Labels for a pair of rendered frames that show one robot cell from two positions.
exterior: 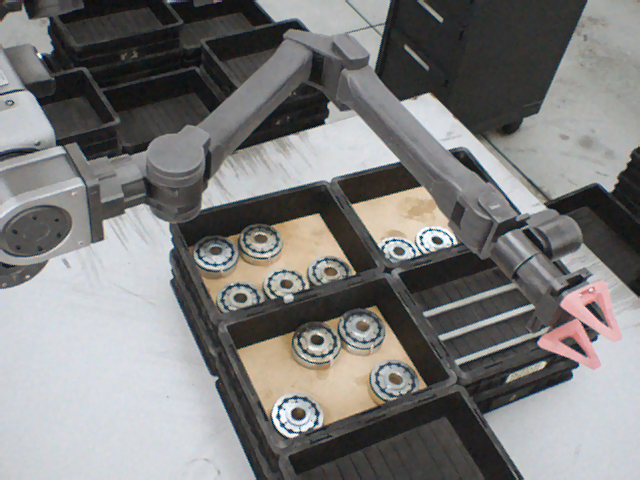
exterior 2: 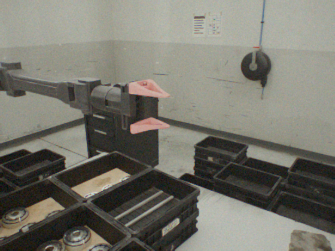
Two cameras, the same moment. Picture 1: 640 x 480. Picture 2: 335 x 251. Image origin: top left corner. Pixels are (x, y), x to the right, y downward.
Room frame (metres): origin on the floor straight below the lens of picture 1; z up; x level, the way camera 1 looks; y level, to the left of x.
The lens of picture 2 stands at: (0.10, -0.26, 1.62)
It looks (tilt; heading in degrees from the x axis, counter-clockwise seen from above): 20 degrees down; 347
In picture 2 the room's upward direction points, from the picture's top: straight up
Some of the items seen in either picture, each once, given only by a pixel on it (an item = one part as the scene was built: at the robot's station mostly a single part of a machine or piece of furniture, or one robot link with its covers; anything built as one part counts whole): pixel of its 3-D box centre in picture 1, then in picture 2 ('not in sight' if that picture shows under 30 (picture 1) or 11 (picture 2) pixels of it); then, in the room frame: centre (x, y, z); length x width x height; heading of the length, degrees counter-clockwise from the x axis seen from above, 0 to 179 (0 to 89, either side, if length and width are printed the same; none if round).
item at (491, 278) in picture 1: (491, 314); (145, 207); (1.15, -0.41, 0.87); 0.40 x 0.30 x 0.11; 125
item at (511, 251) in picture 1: (520, 254); (108, 98); (0.78, -0.28, 1.45); 0.07 x 0.07 x 0.06; 40
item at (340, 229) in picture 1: (274, 262); (22, 221); (1.17, 0.09, 0.87); 0.40 x 0.30 x 0.11; 125
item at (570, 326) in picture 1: (577, 334); (150, 116); (0.68, -0.36, 1.43); 0.09 x 0.07 x 0.07; 40
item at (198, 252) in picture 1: (215, 252); not in sight; (1.17, 0.22, 0.86); 0.10 x 0.10 x 0.01
